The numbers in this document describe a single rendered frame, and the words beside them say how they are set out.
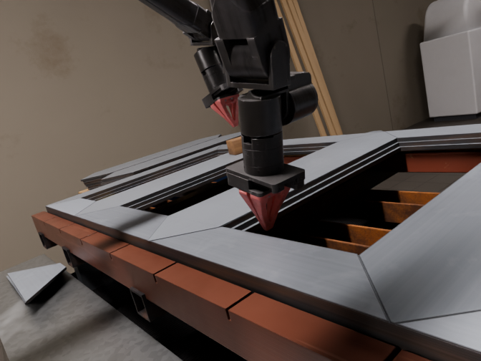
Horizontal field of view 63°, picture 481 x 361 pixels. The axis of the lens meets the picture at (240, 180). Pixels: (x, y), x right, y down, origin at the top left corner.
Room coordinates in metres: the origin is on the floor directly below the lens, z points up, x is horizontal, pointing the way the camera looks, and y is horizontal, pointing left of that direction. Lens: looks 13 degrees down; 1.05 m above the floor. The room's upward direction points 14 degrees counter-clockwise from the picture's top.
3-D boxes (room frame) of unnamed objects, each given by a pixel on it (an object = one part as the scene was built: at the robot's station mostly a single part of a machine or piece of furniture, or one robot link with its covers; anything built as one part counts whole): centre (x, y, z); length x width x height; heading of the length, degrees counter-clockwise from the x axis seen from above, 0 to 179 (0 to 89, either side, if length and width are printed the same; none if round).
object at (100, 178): (1.82, 0.28, 0.82); 0.80 x 0.40 x 0.06; 126
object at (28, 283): (1.01, 0.59, 0.70); 0.39 x 0.12 x 0.04; 36
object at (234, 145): (1.36, -0.05, 0.87); 0.12 x 0.06 x 0.05; 112
